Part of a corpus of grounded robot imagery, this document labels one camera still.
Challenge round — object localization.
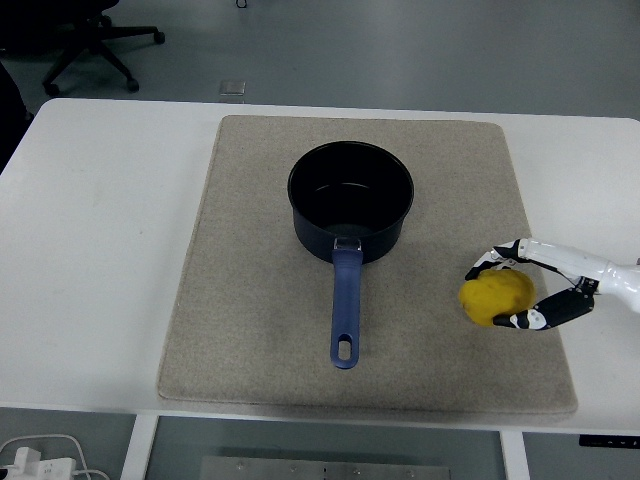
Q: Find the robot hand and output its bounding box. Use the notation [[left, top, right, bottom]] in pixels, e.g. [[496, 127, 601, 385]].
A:
[[464, 238, 640, 332]]

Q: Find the yellow potato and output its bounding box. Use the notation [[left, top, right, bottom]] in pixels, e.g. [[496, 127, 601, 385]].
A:
[[458, 268, 536, 327]]

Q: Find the black table control panel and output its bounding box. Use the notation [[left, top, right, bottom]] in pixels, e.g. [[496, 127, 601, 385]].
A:
[[578, 434, 640, 448]]

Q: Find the white table leg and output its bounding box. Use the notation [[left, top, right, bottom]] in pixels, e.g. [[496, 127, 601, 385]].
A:
[[119, 413, 160, 480], [499, 429, 531, 480]]

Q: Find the beige table mat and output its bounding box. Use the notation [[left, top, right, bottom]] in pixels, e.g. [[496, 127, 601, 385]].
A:
[[156, 114, 579, 415]]

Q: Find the grey metal plate with screws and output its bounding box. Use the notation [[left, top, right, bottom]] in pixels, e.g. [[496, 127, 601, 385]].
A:
[[199, 455, 454, 480]]

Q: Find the black office chair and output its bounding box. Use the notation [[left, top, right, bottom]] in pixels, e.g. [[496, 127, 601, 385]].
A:
[[0, 0, 166, 97]]

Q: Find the white power strip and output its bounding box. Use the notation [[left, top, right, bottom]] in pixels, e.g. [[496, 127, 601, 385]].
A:
[[0, 457, 78, 480]]

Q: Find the person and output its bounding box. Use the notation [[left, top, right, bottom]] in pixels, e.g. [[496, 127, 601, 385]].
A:
[[0, 59, 35, 174]]

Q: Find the white plug adapter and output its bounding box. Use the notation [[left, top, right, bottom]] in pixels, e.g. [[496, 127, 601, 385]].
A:
[[12, 446, 41, 471]]

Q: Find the blue pot with handle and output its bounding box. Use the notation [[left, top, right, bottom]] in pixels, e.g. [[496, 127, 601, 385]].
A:
[[287, 140, 416, 371]]

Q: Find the white power cable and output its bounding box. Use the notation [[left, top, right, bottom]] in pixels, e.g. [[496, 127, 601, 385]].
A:
[[0, 433, 109, 480]]

